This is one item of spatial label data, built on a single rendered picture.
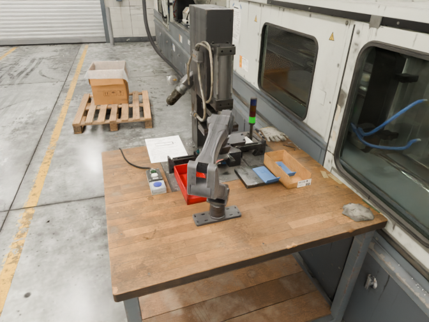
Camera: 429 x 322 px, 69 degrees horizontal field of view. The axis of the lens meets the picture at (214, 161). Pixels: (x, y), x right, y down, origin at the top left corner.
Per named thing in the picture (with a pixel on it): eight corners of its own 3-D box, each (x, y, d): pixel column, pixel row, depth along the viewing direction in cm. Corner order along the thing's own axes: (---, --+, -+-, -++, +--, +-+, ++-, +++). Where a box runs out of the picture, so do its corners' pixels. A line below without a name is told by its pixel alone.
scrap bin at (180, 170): (187, 205, 137) (186, 194, 134) (174, 176, 157) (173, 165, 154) (212, 200, 140) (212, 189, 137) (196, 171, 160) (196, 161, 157)
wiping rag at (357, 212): (333, 209, 138) (354, 225, 127) (334, 203, 136) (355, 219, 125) (358, 202, 142) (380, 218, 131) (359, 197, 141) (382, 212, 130)
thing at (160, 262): (142, 420, 143) (112, 295, 98) (122, 261, 223) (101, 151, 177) (341, 340, 176) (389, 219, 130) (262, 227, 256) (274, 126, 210)
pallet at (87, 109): (85, 102, 501) (83, 93, 494) (148, 98, 521) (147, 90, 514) (74, 133, 401) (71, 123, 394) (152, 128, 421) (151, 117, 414)
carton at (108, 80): (95, 92, 501) (89, 60, 476) (133, 90, 512) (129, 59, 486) (89, 107, 445) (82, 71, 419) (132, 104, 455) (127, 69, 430)
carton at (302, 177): (287, 191, 149) (289, 177, 145) (263, 165, 169) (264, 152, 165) (309, 186, 152) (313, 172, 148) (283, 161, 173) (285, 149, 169)
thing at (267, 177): (267, 184, 148) (267, 179, 146) (251, 168, 160) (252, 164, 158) (279, 182, 150) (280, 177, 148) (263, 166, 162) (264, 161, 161)
